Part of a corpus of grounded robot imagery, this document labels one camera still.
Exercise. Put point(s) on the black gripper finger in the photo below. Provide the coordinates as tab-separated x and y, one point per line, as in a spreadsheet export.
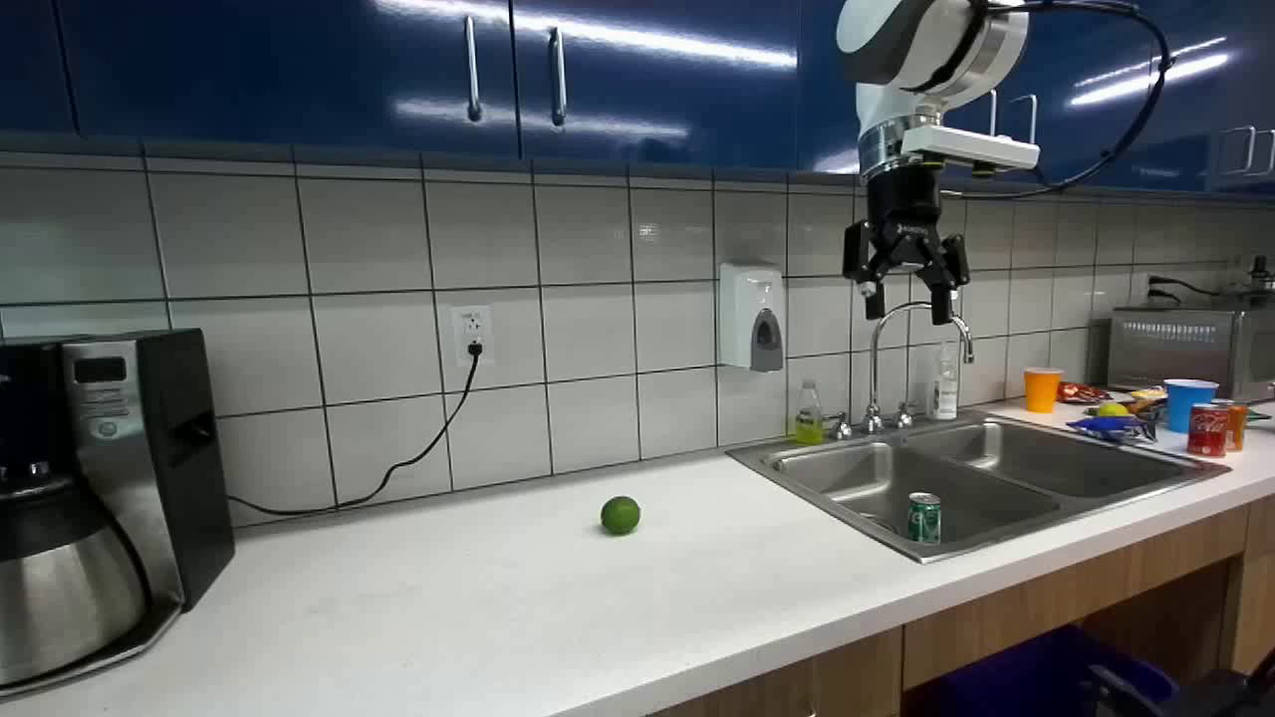
952	264
872	260

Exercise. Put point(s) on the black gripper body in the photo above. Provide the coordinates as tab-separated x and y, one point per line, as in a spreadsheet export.
905	206

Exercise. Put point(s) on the green soda can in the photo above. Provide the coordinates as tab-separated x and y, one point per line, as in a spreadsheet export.
926	521

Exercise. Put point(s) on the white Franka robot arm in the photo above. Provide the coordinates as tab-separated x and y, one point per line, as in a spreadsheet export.
932	43

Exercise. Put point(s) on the stainless steel double sink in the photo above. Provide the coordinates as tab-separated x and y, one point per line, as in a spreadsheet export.
1010	501

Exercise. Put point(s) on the red can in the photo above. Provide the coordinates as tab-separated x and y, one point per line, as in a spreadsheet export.
1207	433

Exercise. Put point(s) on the chrome gooseneck faucet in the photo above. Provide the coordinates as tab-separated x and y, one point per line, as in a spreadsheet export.
876	385

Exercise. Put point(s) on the clear pump soap bottle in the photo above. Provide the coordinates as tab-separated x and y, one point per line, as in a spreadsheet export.
946	392

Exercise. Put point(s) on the orange cup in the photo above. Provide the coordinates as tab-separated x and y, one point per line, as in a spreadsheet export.
1042	392

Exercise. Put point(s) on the green dish soap bottle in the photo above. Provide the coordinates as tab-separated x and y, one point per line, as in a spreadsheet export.
805	428

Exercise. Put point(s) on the blue yellow snack packages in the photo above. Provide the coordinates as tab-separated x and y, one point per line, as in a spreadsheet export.
1118	425

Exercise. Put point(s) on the stainless steel toaster oven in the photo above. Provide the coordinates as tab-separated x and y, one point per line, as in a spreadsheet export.
1177	347

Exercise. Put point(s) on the blue cup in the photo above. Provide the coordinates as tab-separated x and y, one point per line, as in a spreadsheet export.
1185	401

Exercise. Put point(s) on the wooden base cabinets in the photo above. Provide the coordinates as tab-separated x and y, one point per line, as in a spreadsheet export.
1010	610

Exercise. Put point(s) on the green lime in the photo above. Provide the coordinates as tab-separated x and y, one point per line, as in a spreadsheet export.
621	517

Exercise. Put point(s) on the blue bin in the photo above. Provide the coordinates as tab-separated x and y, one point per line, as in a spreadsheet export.
1023	680

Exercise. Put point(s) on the black coffee maker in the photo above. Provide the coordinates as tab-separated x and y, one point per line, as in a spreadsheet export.
173	450

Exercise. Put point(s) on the steel coffee carafe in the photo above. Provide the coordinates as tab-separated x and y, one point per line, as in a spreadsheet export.
62	599

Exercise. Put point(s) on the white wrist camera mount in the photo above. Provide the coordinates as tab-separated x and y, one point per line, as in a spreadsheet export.
969	146

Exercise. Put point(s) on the white wall soap dispenser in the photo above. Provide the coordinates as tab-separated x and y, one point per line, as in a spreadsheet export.
748	314

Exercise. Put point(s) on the white wall power outlet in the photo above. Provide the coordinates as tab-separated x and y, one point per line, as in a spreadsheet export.
471	329

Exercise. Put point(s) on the blue glossy wall cabinets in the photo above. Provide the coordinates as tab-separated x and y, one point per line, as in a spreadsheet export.
265	65

